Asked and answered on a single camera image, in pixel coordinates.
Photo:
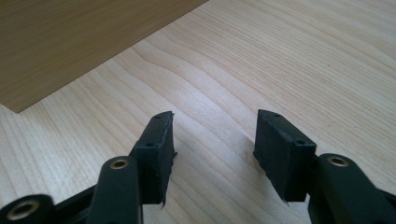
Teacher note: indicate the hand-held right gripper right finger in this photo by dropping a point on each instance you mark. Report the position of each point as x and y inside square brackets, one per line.
[283, 161]

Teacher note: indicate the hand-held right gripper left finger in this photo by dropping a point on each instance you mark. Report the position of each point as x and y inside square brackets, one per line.
[155, 161]

